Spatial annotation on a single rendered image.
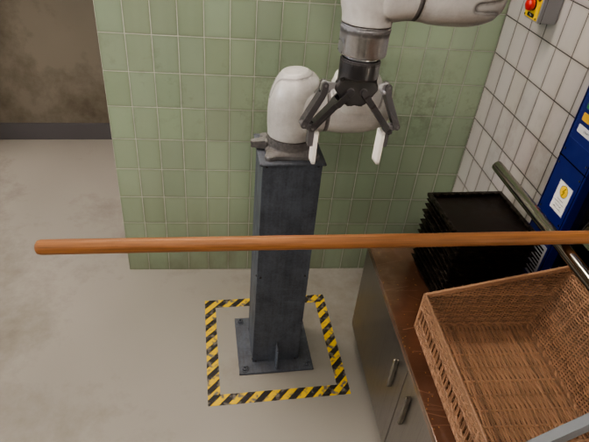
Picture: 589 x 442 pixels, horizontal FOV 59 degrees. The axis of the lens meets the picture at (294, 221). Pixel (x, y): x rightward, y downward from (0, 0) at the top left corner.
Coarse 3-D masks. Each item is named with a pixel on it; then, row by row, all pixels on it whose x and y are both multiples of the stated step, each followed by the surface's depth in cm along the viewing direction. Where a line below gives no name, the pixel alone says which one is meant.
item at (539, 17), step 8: (536, 0) 178; (544, 0) 174; (552, 0) 174; (560, 0) 175; (536, 8) 178; (544, 8) 176; (552, 8) 176; (560, 8) 176; (528, 16) 183; (536, 16) 178; (544, 16) 177; (552, 16) 177; (552, 24) 179
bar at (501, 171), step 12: (504, 168) 143; (504, 180) 140; (516, 192) 135; (528, 204) 130; (540, 216) 126; (540, 228) 124; (552, 228) 121; (564, 252) 116; (576, 264) 112; (588, 276) 109; (588, 288) 108; (576, 420) 95; (588, 420) 94; (552, 432) 97; (564, 432) 95; (576, 432) 95
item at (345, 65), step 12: (348, 60) 94; (348, 72) 95; (360, 72) 94; (372, 72) 94; (336, 84) 98; (348, 84) 98; (360, 84) 98; (372, 84) 98; (360, 96) 99; (372, 96) 100
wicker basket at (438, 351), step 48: (480, 288) 165; (528, 288) 167; (576, 288) 162; (432, 336) 158; (480, 336) 172; (528, 336) 173; (576, 336) 158; (528, 384) 158; (576, 384) 154; (480, 432) 127; (528, 432) 144
